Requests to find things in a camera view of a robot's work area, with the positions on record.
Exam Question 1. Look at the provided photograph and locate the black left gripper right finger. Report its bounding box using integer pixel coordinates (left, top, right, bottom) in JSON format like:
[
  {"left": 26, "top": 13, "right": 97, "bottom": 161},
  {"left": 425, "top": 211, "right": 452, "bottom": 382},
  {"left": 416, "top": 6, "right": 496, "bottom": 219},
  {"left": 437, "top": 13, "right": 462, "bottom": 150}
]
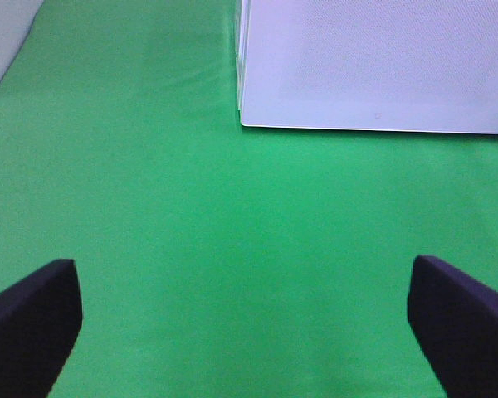
[{"left": 407, "top": 255, "right": 498, "bottom": 397}]

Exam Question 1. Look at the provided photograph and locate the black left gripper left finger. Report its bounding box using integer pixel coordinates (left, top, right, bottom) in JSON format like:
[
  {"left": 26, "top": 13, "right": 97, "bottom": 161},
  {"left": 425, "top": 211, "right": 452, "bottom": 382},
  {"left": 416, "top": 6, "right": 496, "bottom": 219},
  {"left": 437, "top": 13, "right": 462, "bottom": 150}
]
[{"left": 0, "top": 259, "right": 82, "bottom": 397}]

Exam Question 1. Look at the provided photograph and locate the white microwave door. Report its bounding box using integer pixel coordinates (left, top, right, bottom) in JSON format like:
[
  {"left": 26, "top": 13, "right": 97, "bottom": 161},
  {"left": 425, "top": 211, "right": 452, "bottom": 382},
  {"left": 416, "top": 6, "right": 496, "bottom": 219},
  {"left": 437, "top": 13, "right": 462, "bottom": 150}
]
[{"left": 240, "top": 1, "right": 498, "bottom": 134}]

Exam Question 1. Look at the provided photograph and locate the green table cloth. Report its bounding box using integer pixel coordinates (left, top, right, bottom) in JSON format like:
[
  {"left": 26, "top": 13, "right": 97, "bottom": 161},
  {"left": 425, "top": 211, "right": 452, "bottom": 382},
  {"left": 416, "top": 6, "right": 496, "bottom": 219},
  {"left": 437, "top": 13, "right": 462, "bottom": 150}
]
[{"left": 0, "top": 1, "right": 498, "bottom": 397}]

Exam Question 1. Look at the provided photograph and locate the white microwave oven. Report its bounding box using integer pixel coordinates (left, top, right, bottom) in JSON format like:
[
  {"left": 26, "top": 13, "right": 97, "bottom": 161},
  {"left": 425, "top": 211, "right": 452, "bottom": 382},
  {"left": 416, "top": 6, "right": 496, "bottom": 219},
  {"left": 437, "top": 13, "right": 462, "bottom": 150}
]
[{"left": 235, "top": 0, "right": 251, "bottom": 112}]

